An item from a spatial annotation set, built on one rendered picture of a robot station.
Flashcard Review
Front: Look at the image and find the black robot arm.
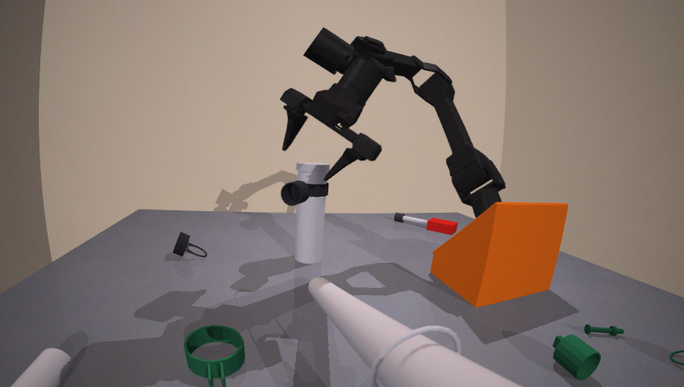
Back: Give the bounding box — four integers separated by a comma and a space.
304, 27, 506, 218

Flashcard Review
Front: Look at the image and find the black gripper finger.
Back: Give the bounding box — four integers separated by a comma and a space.
323, 148, 367, 181
282, 105, 308, 151

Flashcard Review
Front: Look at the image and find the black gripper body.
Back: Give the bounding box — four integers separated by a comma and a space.
280, 79, 382, 161

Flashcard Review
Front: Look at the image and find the green metal band with two tabs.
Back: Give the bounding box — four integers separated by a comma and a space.
184, 325, 245, 387

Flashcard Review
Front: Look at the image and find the green bolt with nut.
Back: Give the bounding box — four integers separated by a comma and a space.
584, 324, 624, 336

